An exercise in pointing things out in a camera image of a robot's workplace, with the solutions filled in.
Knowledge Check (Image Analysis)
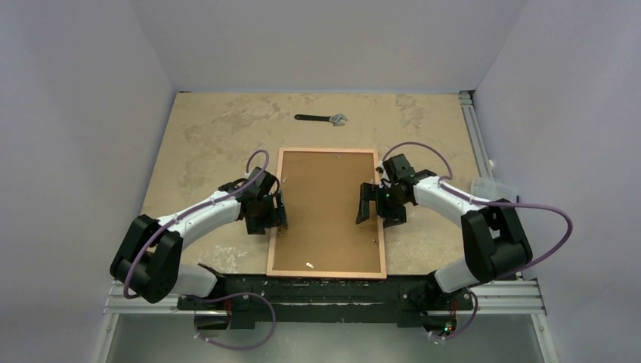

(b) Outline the pink picture frame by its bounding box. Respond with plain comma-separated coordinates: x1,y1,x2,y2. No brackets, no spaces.
265,147,389,281

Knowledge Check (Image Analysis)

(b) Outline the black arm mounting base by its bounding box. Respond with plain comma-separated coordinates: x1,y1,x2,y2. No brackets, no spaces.
178,274,474,330

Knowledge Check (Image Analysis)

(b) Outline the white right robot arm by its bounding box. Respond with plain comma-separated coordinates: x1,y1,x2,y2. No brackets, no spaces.
355,154,533,308

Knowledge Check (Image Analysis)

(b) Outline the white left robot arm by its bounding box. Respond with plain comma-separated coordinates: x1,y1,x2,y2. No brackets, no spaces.
110,167,287,309

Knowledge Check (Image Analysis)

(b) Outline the black adjustable wrench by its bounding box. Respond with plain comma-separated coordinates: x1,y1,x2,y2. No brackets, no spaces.
294,113,348,126

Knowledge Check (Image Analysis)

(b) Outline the clear plastic parts box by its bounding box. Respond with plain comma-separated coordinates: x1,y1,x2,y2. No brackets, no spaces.
471,177,519,202

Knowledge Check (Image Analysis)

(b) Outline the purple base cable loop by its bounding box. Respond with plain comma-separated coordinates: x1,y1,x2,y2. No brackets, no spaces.
192,291,277,352

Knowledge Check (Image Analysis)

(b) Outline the aluminium rail frame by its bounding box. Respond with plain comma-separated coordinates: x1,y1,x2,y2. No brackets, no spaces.
91,91,560,362

